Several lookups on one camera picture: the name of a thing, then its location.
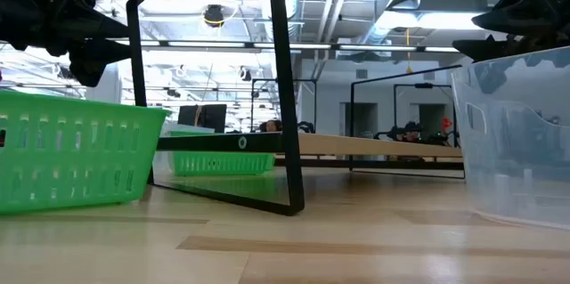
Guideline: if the green plastic basket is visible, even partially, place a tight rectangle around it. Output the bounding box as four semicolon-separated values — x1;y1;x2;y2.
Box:
168;130;276;177
0;89;171;216

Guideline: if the clear plastic bin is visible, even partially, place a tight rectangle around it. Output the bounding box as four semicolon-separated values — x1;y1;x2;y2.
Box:
451;45;570;231
152;121;216;187

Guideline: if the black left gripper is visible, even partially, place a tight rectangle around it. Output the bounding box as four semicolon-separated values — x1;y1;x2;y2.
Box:
0;0;133;88

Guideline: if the white building column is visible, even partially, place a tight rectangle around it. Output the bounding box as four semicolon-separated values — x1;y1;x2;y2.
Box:
85;63;123;105

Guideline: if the person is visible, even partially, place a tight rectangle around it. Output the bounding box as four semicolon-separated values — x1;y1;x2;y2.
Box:
259;118;283;134

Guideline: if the black hanging cable reel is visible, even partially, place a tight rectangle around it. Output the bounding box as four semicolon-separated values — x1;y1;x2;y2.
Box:
203;4;225;28

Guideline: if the black aluminium table frame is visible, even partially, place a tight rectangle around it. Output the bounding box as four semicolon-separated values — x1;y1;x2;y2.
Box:
274;158;465;171

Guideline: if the long ceiling light rail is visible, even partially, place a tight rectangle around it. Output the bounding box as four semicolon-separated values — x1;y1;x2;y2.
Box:
113;39;460;53

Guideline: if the black computer monitor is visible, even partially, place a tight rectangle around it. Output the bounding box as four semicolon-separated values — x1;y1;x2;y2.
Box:
176;103;228;134

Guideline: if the black-framed wooden shelf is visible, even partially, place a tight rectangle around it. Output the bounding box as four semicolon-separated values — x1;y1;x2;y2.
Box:
126;0;467;217

